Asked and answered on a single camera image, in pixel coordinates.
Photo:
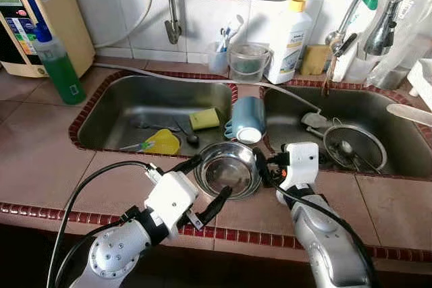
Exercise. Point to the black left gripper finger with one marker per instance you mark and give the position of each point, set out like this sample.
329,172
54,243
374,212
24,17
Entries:
216,206
187,164

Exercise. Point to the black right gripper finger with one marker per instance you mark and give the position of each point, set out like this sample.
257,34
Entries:
262,166

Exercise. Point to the yellow plastic bowl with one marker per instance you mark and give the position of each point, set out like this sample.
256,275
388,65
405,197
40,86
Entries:
163,143

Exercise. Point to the small steel bowl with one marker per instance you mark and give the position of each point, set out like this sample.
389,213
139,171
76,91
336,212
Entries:
226,170

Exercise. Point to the white green plastic tongs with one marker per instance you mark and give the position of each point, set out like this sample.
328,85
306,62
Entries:
143,146

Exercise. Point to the dark teal mug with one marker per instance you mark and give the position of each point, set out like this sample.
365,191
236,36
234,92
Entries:
246,116

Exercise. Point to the dark metal spoon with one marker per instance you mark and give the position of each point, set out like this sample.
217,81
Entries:
191,138

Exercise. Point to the yellow dish sponge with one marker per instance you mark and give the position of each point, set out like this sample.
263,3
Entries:
204,119

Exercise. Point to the steel sink basin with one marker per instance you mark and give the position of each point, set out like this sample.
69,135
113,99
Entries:
115,109
398,146

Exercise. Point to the clear toothbrush cup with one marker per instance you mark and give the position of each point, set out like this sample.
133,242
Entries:
219,62

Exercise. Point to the mustard sponge block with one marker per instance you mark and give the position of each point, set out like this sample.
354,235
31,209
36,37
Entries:
314,60

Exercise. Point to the white detergent bottle yellow cap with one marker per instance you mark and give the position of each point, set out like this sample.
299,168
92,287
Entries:
288,45

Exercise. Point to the blue white toothbrush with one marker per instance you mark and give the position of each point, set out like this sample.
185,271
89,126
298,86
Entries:
229,32

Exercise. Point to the thin white filter tube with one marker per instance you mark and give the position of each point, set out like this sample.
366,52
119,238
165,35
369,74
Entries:
135,28

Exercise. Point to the green dish soap bottle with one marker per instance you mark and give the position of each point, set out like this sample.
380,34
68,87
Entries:
64,75

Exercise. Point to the white dish rack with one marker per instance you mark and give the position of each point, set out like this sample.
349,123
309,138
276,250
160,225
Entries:
422,82

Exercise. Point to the chrome pull-out sprayer faucet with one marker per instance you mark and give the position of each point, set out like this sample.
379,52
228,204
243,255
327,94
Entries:
381,28

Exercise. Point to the clear plastic bag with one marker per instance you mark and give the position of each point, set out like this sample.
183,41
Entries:
408,25

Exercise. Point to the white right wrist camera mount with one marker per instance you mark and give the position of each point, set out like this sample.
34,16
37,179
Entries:
300,163

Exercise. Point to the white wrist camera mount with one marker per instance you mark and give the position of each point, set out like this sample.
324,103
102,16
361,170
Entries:
300,163
169,197

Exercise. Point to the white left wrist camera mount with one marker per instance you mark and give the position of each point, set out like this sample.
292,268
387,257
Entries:
169,197

